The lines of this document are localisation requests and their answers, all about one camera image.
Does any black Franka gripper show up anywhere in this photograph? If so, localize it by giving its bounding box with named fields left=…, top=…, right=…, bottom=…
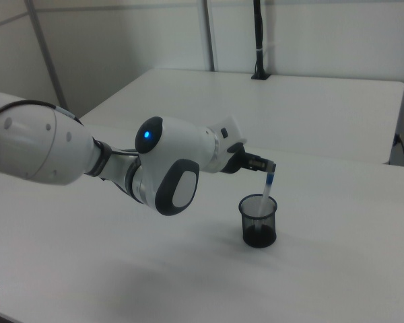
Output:
left=207, top=114, right=278, bottom=175

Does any white marker with blue cap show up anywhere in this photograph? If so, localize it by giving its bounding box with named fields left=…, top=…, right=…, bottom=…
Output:
left=257, top=170, right=277, bottom=218

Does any white table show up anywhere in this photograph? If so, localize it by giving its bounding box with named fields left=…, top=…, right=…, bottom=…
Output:
left=79, top=68, right=404, bottom=166

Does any black mesh pen cup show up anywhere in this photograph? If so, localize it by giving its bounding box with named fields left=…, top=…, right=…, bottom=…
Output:
left=238, top=192, right=278, bottom=249

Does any black camera pole with clamp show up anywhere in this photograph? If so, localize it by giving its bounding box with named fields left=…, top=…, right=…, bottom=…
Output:
left=250, top=0, right=271, bottom=81

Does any grey partition post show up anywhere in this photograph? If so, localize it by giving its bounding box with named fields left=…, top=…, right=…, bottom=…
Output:
left=23, top=0, right=69, bottom=110
left=201, top=0, right=220, bottom=73

